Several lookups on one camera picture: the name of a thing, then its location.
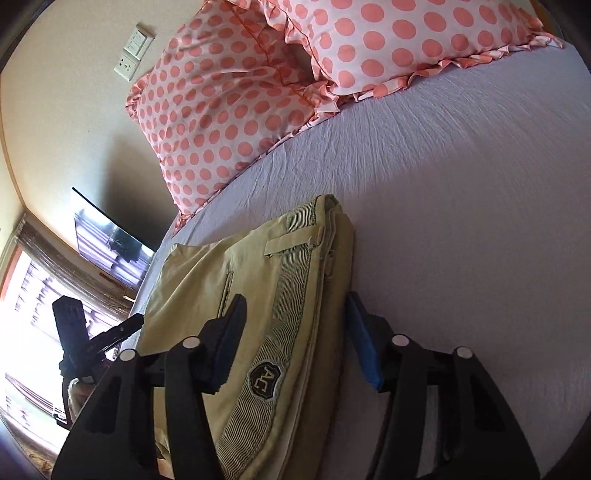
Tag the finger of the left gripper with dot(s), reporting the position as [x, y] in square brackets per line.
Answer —
[122, 328]

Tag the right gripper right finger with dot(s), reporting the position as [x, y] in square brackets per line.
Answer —
[446, 418]

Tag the small pink polka-dot pillow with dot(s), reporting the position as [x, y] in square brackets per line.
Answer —
[374, 48]

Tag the white wall switch plate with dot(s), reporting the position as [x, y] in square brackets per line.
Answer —
[138, 42]

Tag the lavender bed sheet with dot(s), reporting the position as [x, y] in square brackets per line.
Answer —
[470, 196]

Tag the brown window curtain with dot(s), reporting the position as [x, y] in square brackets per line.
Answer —
[84, 285]

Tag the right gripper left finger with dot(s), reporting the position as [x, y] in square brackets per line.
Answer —
[114, 437]

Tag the large pink polka-dot pillow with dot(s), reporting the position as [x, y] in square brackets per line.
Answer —
[225, 91]

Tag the khaki tan pants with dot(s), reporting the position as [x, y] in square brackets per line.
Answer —
[271, 418]

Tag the white wall socket plate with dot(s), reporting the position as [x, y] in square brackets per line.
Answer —
[126, 66]

